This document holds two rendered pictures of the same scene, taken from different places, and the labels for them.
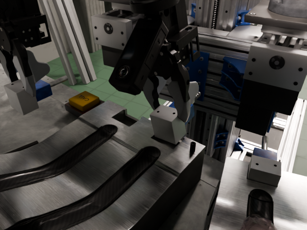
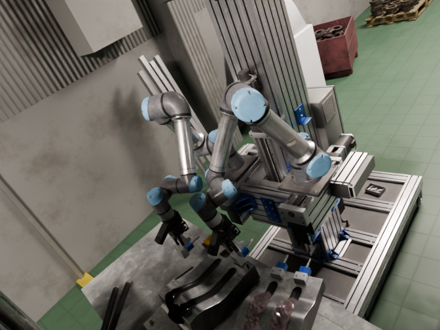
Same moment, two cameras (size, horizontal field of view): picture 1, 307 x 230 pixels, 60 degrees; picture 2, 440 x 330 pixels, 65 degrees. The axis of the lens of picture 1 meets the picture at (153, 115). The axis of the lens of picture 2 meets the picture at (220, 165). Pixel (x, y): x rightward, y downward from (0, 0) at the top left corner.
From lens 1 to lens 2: 1.19 m
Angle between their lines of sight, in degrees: 20
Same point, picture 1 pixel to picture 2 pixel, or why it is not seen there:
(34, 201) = (192, 293)
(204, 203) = not seen: hidden behind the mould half
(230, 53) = (282, 200)
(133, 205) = (224, 292)
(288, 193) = (285, 281)
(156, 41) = (219, 237)
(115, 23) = not seen: hidden behind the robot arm
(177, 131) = (240, 260)
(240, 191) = (266, 282)
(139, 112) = not seen: hidden behind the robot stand
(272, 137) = (378, 222)
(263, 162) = (275, 270)
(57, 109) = (199, 247)
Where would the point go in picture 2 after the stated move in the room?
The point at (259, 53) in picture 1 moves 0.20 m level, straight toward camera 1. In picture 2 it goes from (283, 210) to (265, 241)
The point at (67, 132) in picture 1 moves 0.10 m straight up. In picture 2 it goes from (202, 264) to (194, 250)
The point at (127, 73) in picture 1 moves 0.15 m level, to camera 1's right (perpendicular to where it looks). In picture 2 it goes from (211, 250) to (244, 245)
